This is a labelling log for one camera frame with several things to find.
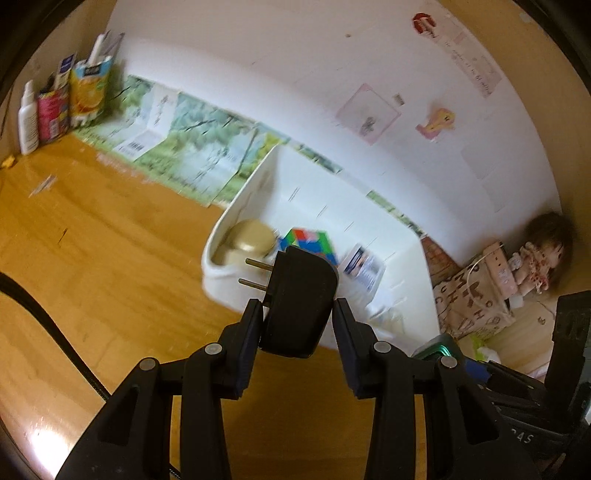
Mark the colourful rubik's cube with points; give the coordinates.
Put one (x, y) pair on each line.
(313, 241)

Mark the white plastic storage bin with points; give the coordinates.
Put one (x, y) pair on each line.
(291, 201)

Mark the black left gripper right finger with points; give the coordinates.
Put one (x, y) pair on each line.
(377, 370)

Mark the clear floss pick box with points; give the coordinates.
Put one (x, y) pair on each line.
(362, 269)

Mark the pink framed wall sticker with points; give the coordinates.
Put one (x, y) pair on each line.
(367, 114)

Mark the green tissue pack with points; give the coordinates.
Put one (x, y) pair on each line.
(482, 352)

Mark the patterned beige fabric bag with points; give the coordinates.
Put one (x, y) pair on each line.
(469, 303)

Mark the orange juice carton holder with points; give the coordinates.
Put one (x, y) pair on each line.
(88, 82)

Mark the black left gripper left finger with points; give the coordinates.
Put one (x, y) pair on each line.
(220, 370)

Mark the yellow pony wall sticker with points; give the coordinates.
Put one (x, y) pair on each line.
(440, 120)

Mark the red pen holder can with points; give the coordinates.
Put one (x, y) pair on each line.
(53, 102)

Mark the white spray bottle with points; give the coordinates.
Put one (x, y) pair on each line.
(28, 120)

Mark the brown cartoon cardboard panel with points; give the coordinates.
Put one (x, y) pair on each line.
(440, 265)

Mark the brown haired rag doll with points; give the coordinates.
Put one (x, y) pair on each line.
(547, 252)

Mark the landscape picture calendar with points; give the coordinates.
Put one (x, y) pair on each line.
(208, 152)

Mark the red wall sticker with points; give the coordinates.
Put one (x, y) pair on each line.
(425, 24)

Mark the black power plug adapter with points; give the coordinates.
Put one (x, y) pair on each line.
(299, 296)

